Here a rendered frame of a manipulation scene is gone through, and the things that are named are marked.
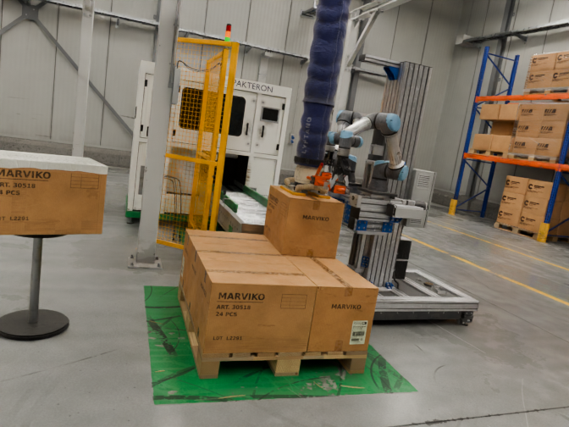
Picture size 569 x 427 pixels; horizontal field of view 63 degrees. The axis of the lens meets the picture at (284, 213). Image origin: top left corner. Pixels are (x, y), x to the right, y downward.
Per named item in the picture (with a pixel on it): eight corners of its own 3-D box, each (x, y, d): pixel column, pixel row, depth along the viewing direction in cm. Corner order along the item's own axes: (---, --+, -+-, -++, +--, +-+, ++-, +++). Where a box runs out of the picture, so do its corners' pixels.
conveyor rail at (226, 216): (198, 198, 591) (200, 183, 588) (201, 198, 593) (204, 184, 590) (238, 246, 376) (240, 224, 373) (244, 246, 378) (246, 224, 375)
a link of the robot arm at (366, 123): (368, 108, 328) (326, 131, 298) (382, 110, 321) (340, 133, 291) (369, 124, 333) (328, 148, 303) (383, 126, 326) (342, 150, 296)
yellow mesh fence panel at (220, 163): (135, 248, 471) (156, 34, 437) (141, 246, 481) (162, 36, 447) (211, 268, 444) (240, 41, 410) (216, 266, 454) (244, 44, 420)
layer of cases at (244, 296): (179, 279, 357) (185, 229, 351) (299, 283, 390) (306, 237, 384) (202, 353, 246) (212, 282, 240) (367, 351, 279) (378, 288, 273)
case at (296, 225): (262, 234, 373) (269, 185, 366) (309, 237, 384) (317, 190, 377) (281, 254, 316) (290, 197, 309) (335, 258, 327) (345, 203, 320)
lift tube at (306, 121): (290, 162, 348) (311, 17, 331) (316, 165, 355) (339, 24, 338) (300, 165, 328) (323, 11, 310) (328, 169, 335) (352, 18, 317)
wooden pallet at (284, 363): (177, 296, 360) (179, 279, 357) (296, 299, 393) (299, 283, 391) (199, 379, 248) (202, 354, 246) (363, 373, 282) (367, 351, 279)
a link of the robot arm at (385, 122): (393, 172, 351) (381, 108, 319) (411, 175, 342) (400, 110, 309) (385, 181, 345) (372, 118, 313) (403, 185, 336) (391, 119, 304)
